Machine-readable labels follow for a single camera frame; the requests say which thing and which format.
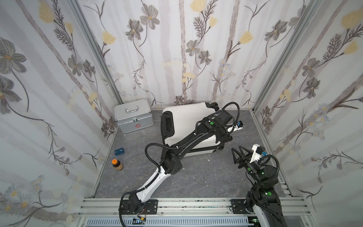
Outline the white hard-shell suitcase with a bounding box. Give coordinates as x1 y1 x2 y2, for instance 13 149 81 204
161 102 224 157

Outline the silver aluminium case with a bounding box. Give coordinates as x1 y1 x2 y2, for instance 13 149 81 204
114 98 155 134

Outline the small blue box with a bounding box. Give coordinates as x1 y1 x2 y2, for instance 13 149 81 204
114 148 125 156

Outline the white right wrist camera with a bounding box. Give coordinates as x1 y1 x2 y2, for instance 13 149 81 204
250 144 267 163

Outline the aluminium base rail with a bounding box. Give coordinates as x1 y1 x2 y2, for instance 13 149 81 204
77 197 311 218

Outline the white perforated cable duct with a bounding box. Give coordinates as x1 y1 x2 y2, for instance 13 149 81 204
85 217 254 227

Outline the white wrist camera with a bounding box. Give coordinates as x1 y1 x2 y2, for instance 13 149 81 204
250 144 267 163
230 121 244 133

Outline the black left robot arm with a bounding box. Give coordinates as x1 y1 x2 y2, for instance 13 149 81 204
119 102 243 227

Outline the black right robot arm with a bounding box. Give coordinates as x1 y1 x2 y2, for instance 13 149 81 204
231 144 287 227

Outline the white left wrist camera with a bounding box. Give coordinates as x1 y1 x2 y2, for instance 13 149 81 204
230 121 244 133

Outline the brown bottle orange cap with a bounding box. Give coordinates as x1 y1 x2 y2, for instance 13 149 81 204
112 159 123 171

